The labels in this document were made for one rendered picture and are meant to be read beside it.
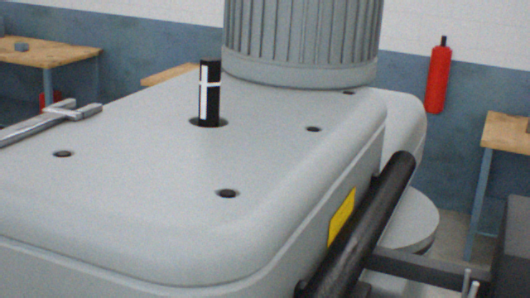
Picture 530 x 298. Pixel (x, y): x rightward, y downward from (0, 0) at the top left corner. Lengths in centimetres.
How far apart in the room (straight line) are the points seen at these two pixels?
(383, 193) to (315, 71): 16
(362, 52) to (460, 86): 408
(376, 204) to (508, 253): 21
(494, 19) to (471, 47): 26
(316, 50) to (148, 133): 24
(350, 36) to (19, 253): 44
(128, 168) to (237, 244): 13
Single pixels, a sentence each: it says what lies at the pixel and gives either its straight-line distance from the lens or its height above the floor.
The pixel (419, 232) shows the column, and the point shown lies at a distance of 115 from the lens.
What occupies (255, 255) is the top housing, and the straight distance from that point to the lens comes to 39.
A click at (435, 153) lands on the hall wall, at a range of 497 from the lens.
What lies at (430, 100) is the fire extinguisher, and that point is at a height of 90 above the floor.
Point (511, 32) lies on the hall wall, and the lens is 473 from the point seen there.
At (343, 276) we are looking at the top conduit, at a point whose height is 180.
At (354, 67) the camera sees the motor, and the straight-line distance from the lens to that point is 73.
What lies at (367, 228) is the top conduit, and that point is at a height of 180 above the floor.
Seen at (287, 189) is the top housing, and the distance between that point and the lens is 45.
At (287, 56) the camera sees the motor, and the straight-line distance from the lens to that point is 70.
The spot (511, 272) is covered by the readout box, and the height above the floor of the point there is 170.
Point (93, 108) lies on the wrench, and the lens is 60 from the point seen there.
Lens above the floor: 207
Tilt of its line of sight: 21 degrees down
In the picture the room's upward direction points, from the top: 4 degrees clockwise
